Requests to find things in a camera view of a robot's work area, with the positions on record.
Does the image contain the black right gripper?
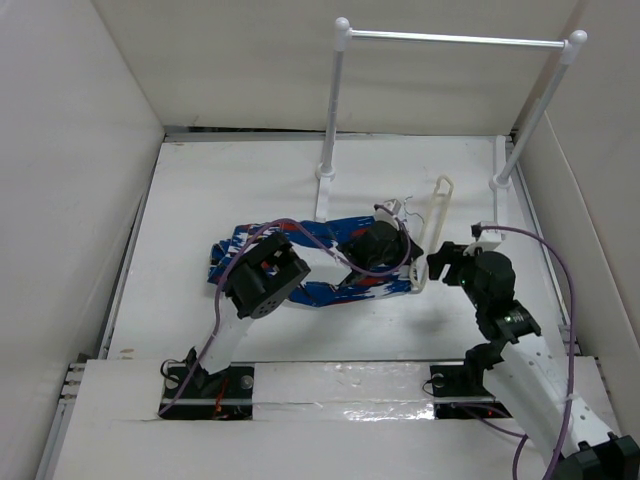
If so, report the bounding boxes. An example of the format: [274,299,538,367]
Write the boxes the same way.
[426,240,489,310]

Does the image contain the beige wooden clothes hanger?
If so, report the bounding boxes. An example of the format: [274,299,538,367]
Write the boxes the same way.
[408,174,455,294]

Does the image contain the blue white red patterned trousers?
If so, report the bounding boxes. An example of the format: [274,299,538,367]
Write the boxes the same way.
[207,214,426,309]

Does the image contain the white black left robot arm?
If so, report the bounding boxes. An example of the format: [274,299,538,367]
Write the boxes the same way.
[186,216,424,398]

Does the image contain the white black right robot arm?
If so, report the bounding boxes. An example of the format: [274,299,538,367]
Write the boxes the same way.
[427,242,639,479]

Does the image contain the white metal clothes rack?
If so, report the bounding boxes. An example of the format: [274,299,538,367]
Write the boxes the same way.
[314,17,588,222]

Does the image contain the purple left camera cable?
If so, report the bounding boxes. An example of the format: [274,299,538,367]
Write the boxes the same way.
[159,202,414,416]

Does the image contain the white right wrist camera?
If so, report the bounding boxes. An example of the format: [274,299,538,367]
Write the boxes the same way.
[463,221,503,256]

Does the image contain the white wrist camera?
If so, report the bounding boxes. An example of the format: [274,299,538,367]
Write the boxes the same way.
[374,199,402,225]
[463,221,503,256]

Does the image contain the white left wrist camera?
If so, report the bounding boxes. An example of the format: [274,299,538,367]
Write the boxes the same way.
[374,199,402,225]

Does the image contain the black base rail with tape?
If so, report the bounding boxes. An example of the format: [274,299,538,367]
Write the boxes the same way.
[158,360,510,422]

